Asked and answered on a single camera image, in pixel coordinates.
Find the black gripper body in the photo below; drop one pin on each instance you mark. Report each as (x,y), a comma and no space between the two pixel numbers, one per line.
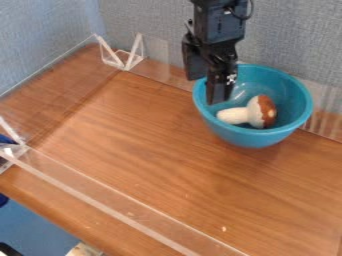
(216,28)

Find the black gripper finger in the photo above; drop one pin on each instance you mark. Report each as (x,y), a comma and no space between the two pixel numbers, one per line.
(195,66)
(220,81)

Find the blue plastic bowl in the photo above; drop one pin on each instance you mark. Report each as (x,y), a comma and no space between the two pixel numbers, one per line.
(257,80)

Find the clear acrylic barrier wall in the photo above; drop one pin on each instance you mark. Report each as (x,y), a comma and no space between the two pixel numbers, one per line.
(123,158)

